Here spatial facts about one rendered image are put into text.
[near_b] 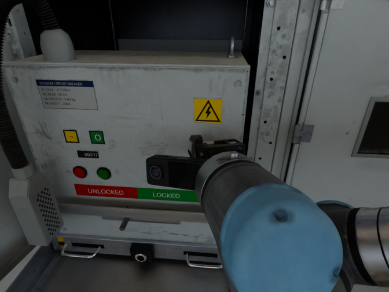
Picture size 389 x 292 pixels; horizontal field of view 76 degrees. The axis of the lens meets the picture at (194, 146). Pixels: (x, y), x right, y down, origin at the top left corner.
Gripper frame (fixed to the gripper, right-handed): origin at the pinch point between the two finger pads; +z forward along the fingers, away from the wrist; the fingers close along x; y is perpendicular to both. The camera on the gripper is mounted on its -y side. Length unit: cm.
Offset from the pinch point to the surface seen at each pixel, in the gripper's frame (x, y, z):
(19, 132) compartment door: 3, -45, 25
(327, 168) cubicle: -10.1, 38.2, 6.2
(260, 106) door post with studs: 7.4, 19.9, 9.2
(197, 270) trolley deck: -36.8, 1.6, 7.9
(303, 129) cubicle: 1.4, 29.7, 5.5
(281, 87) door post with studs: 11.8, 23.9, 6.5
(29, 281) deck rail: -34, -42, 10
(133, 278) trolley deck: -36.7, -15.9, 8.5
